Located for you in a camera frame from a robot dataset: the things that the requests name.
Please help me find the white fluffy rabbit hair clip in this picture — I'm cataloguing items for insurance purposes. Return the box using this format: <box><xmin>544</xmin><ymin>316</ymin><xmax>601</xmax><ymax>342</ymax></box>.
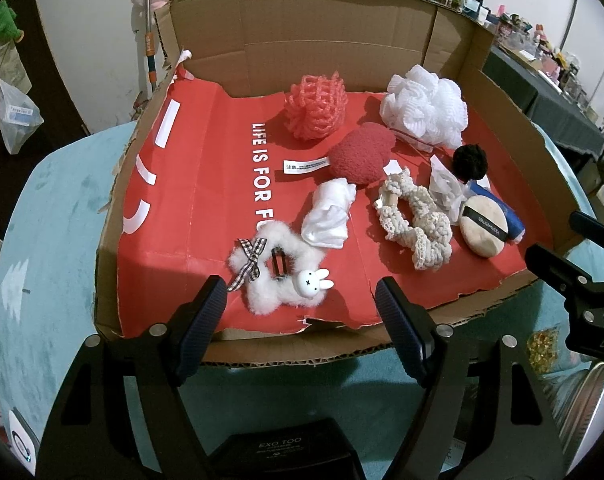
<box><xmin>226</xmin><ymin>223</ymin><xmax>334</xmax><ymax>316</ymax></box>

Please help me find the cardboard box with red lining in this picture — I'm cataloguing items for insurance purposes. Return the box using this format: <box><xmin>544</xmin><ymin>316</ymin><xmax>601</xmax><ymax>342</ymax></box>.
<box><xmin>94</xmin><ymin>0</ymin><xmax>590</xmax><ymax>368</ymax></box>

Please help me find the dark wooden door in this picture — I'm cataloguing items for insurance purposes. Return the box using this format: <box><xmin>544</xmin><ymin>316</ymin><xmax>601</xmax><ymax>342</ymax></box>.
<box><xmin>0</xmin><ymin>0</ymin><xmax>93</xmax><ymax>241</ymax></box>

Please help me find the white puff wrapper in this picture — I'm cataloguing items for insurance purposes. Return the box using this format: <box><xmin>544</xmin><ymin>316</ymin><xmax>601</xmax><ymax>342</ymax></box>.
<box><xmin>428</xmin><ymin>155</ymin><xmax>467</xmax><ymax>211</ymax></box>

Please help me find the black pompom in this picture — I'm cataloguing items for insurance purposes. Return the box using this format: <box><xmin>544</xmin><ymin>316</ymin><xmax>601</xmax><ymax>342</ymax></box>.
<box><xmin>452</xmin><ymin>143</ymin><xmax>489</xmax><ymax>183</ymax></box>

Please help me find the glass jar of green leaves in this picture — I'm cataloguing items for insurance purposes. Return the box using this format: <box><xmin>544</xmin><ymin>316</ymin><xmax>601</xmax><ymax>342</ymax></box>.
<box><xmin>544</xmin><ymin>360</ymin><xmax>604</xmax><ymax>480</ymax></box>

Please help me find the white power bank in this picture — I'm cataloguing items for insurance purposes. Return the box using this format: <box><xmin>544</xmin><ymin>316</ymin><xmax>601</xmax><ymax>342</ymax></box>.
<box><xmin>7</xmin><ymin>407</ymin><xmax>38</xmax><ymax>476</ymax></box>

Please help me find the white cloth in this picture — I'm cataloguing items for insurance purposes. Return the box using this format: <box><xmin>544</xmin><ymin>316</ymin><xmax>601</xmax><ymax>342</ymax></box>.
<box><xmin>301</xmin><ymin>178</ymin><xmax>357</xmax><ymax>251</ymax></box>

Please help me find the red heart plush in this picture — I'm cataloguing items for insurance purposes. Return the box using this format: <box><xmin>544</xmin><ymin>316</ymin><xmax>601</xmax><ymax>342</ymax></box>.
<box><xmin>282</xmin><ymin>127</ymin><xmax>397</xmax><ymax>187</ymax></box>

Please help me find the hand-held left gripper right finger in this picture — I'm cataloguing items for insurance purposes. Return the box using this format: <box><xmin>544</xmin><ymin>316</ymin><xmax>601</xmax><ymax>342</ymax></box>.
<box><xmin>375</xmin><ymin>276</ymin><xmax>567</xmax><ymax>480</ymax></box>

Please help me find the pink foam net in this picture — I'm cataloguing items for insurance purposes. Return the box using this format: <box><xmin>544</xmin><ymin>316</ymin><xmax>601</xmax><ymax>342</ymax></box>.
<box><xmin>285</xmin><ymin>72</ymin><xmax>350</xmax><ymax>142</ymax></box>

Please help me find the beige crochet scrunchie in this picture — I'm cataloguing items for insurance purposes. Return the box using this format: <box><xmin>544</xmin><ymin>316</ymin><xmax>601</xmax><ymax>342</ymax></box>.
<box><xmin>374</xmin><ymin>167</ymin><xmax>453</xmax><ymax>272</ymax></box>

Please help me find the beige powder puff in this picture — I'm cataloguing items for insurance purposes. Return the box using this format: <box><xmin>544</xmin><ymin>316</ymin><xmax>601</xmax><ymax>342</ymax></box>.
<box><xmin>459</xmin><ymin>196</ymin><xmax>510</xmax><ymax>259</ymax></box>

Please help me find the white foam net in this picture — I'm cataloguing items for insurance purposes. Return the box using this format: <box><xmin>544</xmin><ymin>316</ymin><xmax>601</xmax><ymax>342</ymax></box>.
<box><xmin>379</xmin><ymin>64</ymin><xmax>468</xmax><ymax>150</ymax></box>

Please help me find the blue foam roll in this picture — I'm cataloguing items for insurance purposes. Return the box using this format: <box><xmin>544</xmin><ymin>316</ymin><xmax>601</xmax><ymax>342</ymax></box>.
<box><xmin>466</xmin><ymin>180</ymin><xmax>526</xmax><ymax>245</ymax></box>

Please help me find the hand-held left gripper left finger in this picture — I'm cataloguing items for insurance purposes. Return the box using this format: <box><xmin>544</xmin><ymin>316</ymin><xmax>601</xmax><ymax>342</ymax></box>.
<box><xmin>32</xmin><ymin>275</ymin><xmax>229</xmax><ymax>480</ymax></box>

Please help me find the floral tin box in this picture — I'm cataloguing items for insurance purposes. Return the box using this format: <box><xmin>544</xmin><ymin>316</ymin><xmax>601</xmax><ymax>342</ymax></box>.
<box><xmin>209</xmin><ymin>417</ymin><xmax>367</xmax><ymax>480</ymax></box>

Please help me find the clear plastic bag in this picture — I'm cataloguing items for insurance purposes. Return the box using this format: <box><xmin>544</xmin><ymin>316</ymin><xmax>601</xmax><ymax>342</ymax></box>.
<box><xmin>0</xmin><ymin>77</ymin><xmax>45</xmax><ymax>156</ymax></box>

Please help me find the glass jar of yellow beads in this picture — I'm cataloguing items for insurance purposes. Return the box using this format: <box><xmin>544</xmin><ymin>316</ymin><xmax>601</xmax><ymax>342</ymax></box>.
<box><xmin>526</xmin><ymin>329</ymin><xmax>577</xmax><ymax>377</ymax></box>

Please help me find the metal pole with orange grip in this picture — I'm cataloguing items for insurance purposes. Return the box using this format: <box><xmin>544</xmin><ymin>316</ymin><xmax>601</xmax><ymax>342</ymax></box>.
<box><xmin>143</xmin><ymin>0</ymin><xmax>159</xmax><ymax>96</ymax></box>

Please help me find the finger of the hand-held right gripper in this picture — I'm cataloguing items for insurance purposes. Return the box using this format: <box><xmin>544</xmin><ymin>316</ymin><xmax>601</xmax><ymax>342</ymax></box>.
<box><xmin>524</xmin><ymin>243</ymin><xmax>595</xmax><ymax>306</ymax></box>
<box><xmin>569</xmin><ymin>211</ymin><xmax>604</xmax><ymax>256</ymax></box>

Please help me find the green plush toy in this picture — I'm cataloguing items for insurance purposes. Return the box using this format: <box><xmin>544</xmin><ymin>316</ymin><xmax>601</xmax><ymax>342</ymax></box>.
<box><xmin>0</xmin><ymin>0</ymin><xmax>23</xmax><ymax>41</ymax></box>

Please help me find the cluttered side table with bottles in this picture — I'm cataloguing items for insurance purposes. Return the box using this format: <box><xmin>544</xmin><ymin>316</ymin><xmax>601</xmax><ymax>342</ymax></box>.
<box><xmin>419</xmin><ymin>0</ymin><xmax>604</xmax><ymax>111</ymax></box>

